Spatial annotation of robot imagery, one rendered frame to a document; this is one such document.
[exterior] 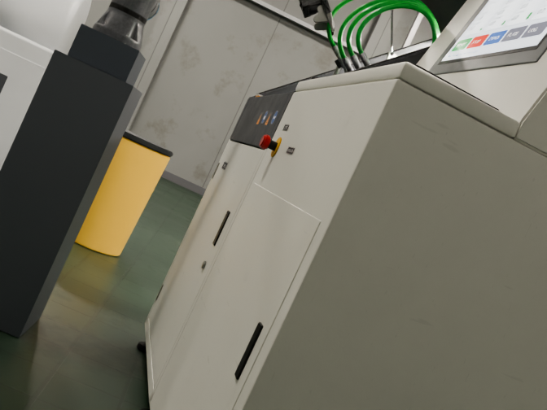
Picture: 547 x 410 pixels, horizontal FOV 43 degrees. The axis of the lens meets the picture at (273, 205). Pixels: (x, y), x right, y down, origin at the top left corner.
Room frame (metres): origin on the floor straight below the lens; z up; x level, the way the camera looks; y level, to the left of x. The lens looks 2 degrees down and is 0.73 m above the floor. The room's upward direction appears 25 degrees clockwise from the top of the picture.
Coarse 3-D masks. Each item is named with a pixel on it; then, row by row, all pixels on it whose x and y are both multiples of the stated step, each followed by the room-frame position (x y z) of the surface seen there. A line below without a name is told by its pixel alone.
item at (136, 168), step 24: (120, 144) 3.48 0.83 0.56; (144, 144) 3.49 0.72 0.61; (120, 168) 3.48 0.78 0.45; (144, 168) 3.52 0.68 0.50; (120, 192) 3.50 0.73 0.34; (144, 192) 3.58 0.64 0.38; (96, 216) 3.50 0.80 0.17; (120, 216) 3.53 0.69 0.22; (96, 240) 3.51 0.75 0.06; (120, 240) 3.59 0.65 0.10
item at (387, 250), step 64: (320, 128) 1.35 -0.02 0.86; (384, 128) 1.06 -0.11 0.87; (448, 128) 1.09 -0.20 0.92; (256, 192) 1.62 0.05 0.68; (320, 192) 1.17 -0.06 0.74; (384, 192) 1.07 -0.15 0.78; (448, 192) 1.10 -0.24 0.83; (512, 192) 1.12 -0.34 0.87; (256, 256) 1.37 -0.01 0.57; (320, 256) 1.06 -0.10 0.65; (384, 256) 1.08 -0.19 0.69; (448, 256) 1.11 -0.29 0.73; (512, 256) 1.13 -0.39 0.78; (192, 320) 1.67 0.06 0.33; (256, 320) 1.18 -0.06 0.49; (320, 320) 1.07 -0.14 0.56; (384, 320) 1.10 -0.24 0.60; (448, 320) 1.12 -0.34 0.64; (512, 320) 1.14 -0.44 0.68; (192, 384) 1.40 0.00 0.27; (256, 384) 1.06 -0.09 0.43; (320, 384) 1.08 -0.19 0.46; (384, 384) 1.11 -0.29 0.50; (448, 384) 1.13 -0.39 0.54; (512, 384) 1.16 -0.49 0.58
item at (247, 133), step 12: (264, 96) 2.13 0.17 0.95; (276, 96) 1.93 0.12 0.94; (252, 108) 2.23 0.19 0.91; (264, 108) 2.03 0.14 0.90; (276, 108) 1.86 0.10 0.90; (240, 120) 2.36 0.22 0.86; (252, 120) 2.13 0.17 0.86; (276, 120) 1.78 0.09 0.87; (240, 132) 2.25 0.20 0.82; (252, 132) 2.04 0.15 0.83; (264, 132) 1.87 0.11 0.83; (252, 144) 1.96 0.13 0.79
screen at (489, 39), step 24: (504, 0) 1.55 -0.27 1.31; (528, 0) 1.43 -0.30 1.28; (480, 24) 1.58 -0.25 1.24; (504, 24) 1.45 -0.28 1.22; (528, 24) 1.34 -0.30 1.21; (456, 48) 1.60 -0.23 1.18; (480, 48) 1.47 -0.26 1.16; (504, 48) 1.36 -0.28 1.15; (528, 48) 1.27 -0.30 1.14; (432, 72) 1.63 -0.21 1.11
